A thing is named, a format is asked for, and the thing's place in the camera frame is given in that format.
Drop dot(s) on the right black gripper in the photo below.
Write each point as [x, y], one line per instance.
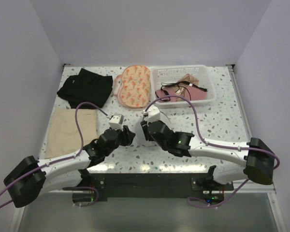
[144, 124]

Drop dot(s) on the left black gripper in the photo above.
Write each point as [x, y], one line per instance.
[125, 135]

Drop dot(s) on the tulip print mesh laundry bag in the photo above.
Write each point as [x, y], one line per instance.
[132, 87]

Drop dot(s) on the white plastic basket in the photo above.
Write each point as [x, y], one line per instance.
[171, 74]

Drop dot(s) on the black garment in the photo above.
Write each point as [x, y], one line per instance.
[86, 87]

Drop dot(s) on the round white mesh laundry bag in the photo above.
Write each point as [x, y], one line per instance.
[137, 129]

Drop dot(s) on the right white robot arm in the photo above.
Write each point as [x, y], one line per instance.
[252, 160]

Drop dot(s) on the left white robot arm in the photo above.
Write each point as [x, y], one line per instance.
[32, 177]

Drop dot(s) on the pink beige bra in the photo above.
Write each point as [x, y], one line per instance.
[187, 87]

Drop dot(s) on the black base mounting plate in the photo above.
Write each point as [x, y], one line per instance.
[164, 185]

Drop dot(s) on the beige folded garment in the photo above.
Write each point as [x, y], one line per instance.
[63, 137]

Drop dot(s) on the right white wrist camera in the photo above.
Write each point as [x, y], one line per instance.
[151, 114]

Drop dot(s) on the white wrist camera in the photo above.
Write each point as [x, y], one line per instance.
[116, 121]
[151, 114]

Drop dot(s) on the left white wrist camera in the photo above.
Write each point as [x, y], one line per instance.
[116, 121]

